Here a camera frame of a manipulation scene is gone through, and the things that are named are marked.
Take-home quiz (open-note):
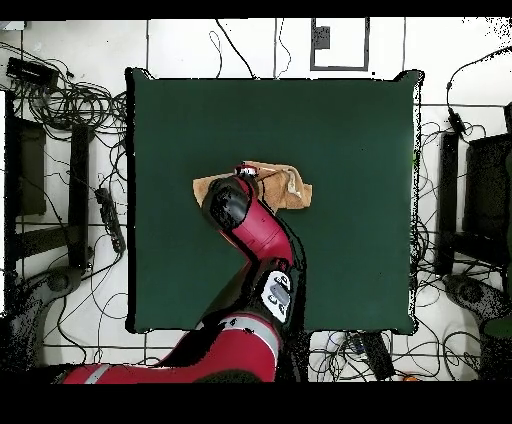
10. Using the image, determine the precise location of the long black floor box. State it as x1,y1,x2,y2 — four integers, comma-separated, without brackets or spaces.
359,331,396,382

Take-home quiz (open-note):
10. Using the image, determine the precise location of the dark green table cloth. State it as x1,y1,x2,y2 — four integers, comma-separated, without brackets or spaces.
124,67,425,335

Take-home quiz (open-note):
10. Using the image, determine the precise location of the dark green rounded object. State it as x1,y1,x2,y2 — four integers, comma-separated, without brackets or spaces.
481,316,512,340

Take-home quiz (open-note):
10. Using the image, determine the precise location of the dark grey stand base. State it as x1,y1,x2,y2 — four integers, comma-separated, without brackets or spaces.
7,265,86,383
441,273,512,381

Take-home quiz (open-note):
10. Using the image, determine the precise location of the orange terry towel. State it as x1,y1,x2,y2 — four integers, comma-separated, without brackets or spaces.
192,160,314,215

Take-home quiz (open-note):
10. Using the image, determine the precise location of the black cable tangle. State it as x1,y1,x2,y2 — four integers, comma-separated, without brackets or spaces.
0,39,129,137

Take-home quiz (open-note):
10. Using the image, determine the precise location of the long black power strip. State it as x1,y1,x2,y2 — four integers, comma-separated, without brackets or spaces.
94,187,127,254

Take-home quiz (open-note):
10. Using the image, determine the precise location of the thin looped black cable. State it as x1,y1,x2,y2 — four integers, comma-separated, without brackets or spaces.
207,30,224,80

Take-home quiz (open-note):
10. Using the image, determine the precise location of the thin black floor cable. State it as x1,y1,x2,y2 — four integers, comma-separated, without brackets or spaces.
274,17,293,80

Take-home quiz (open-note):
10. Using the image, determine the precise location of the flat black adapter box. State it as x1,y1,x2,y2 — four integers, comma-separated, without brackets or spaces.
5,57,60,88

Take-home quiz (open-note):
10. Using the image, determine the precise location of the black metal frame stand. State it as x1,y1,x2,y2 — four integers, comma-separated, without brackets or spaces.
3,91,96,273
434,101,512,277

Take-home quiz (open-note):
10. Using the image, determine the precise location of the black inline power adapter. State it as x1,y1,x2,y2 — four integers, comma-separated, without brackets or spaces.
446,106,468,137

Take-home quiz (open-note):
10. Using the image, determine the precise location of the thick black floor cable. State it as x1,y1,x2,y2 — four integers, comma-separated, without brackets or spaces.
214,18,256,80

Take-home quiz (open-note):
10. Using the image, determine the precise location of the grey square plate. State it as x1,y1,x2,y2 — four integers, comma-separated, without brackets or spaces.
313,25,332,50

